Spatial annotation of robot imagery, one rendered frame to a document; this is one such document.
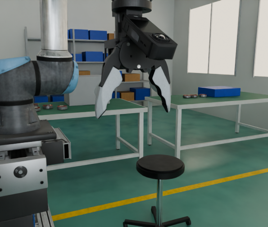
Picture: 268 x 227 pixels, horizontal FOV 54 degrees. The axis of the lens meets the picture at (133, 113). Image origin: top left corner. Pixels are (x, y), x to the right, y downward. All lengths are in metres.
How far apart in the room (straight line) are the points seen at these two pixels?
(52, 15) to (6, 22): 5.95
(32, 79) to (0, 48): 5.93
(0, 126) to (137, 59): 0.54
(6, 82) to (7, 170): 0.26
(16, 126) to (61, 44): 0.29
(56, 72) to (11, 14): 6.00
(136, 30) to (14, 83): 0.53
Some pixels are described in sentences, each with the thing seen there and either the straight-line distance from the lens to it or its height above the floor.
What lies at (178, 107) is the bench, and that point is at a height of 0.72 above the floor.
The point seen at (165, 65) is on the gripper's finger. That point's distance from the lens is 0.49.
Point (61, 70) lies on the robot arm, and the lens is 0.89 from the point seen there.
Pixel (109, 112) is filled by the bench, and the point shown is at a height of 0.73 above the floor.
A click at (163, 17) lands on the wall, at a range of 7.92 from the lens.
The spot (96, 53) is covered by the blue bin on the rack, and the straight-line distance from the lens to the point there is 6.48.
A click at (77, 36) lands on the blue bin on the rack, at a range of 6.40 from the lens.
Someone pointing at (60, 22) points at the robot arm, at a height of 1.37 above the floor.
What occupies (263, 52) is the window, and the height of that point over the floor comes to 1.44.
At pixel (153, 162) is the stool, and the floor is 0.56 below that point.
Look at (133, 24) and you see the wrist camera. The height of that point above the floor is 1.31.
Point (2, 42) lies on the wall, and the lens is 6.80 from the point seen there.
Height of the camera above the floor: 1.25
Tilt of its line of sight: 11 degrees down
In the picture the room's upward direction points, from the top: straight up
